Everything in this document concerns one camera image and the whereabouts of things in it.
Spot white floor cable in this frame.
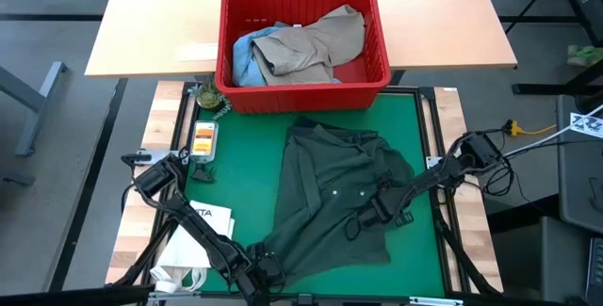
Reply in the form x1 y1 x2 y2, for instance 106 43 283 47
501 103 603 159

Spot white box with orange label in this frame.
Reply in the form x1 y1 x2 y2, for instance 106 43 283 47
188 119 220 164

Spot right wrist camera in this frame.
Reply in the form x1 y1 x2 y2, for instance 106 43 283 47
394 212 416 229

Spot dark green shirt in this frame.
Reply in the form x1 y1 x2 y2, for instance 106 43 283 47
261 123 416 285

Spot black cable bundle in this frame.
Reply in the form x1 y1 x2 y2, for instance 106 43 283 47
480 154 520 200

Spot light blue garment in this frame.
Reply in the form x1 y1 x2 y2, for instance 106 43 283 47
231 21 343 89

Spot beige garment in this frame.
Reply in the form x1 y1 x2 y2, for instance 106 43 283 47
250 4 367 87

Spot grey metal table leg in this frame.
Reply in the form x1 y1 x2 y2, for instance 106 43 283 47
0 60 70 157

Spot grey cabinet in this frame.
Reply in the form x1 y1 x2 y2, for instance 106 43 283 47
555 93 603 235

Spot white printed sign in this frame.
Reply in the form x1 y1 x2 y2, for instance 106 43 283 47
568 111 603 140

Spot small black stand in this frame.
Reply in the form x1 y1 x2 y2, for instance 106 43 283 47
189 163 219 185

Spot white tote bag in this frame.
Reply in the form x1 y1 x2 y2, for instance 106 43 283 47
150 199 236 295

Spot red plastic laundry bin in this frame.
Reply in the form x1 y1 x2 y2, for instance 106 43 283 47
214 0 393 116

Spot grey box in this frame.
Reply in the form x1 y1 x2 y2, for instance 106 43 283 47
489 215 591 303

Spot black metal station frame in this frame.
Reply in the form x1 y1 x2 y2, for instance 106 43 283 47
105 80 504 306

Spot green object on floor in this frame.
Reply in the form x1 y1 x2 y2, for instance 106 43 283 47
566 43 603 68

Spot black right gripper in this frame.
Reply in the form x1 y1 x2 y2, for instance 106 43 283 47
343 170 412 242

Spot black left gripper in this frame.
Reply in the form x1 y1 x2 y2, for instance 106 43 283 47
245 241 287 295

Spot black metal table legs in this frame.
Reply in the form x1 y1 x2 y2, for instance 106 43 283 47
502 0 603 96

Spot light wooden table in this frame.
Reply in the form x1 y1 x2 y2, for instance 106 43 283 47
84 0 518 80

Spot small potted succulent plant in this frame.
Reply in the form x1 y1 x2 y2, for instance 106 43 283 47
187 75 234 121

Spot green table mat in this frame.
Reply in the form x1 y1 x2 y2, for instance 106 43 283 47
180 90 447 298

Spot pale paper strip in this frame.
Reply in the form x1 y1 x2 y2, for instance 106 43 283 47
175 42 220 63

